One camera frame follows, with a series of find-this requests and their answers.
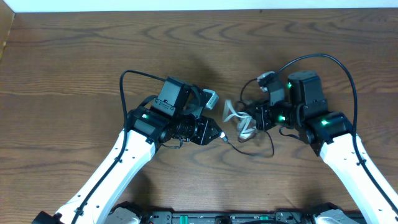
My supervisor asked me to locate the white usb cable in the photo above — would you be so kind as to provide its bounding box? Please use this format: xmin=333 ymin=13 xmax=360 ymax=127
xmin=222 ymin=99 xmax=258 ymax=141

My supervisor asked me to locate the black usb cable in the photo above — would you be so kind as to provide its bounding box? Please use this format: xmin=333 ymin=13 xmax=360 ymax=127
xmin=219 ymin=77 xmax=275 ymax=157

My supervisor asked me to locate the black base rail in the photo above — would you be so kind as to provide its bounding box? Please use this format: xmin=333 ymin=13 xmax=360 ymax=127
xmin=141 ymin=210 xmax=312 ymax=224

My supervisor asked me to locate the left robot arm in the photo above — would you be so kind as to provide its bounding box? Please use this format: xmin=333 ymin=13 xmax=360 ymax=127
xmin=33 ymin=77 xmax=225 ymax=223

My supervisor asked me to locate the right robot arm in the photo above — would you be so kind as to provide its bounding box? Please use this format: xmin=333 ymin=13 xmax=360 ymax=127
xmin=254 ymin=71 xmax=397 ymax=223

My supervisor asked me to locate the cardboard panel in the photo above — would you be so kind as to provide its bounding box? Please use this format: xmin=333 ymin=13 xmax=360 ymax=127
xmin=0 ymin=0 xmax=15 ymax=58

